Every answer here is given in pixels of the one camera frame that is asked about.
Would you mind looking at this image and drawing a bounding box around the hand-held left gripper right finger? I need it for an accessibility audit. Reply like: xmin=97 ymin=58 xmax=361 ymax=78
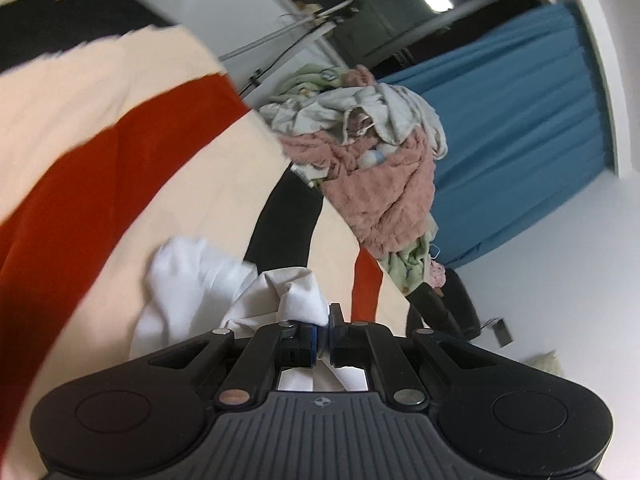
xmin=325 ymin=302 xmax=506 ymax=408

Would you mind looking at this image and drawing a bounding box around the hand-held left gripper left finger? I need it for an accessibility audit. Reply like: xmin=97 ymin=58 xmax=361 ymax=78
xmin=132 ymin=322 xmax=326 ymax=408

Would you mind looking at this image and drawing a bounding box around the white t-shirt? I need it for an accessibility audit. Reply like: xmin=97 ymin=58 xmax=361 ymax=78
xmin=131 ymin=237 xmax=371 ymax=393

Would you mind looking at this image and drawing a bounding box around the pale green blanket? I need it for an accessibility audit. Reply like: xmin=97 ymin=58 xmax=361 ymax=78
xmin=382 ymin=230 xmax=438 ymax=296

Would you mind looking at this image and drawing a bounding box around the black armchair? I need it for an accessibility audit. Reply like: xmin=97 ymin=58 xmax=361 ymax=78
xmin=405 ymin=267 xmax=483 ymax=343

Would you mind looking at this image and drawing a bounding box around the pink fluffy blanket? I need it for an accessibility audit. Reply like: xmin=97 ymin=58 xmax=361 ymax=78
xmin=277 ymin=65 xmax=437 ymax=256

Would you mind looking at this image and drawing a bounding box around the white blue plush ball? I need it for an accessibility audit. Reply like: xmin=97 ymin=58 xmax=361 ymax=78
xmin=361 ymin=142 xmax=398 ymax=168

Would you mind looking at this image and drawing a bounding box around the grey hoodie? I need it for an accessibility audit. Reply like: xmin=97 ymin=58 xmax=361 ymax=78
xmin=260 ymin=82 xmax=448 ymax=161

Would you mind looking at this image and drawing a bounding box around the red black cream striped blanket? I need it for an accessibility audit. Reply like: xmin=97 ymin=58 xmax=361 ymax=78
xmin=0 ymin=0 xmax=408 ymax=480

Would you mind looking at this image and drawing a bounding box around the green printed blanket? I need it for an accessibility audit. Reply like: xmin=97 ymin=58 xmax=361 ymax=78
xmin=272 ymin=63 xmax=346 ymax=111

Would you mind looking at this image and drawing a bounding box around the blue curtain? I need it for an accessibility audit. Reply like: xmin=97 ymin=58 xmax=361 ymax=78
xmin=377 ymin=2 xmax=617 ymax=268

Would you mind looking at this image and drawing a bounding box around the silver tripod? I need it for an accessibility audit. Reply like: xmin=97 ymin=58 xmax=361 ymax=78
xmin=220 ymin=0 xmax=366 ymax=96

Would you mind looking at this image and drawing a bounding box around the dark window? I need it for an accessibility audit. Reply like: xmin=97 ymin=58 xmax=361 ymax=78
xmin=255 ymin=0 xmax=553 ymax=78

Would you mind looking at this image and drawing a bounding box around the black wall socket with charger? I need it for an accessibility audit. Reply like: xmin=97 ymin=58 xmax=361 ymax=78
xmin=480 ymin=317 xmax=514 ymax=346

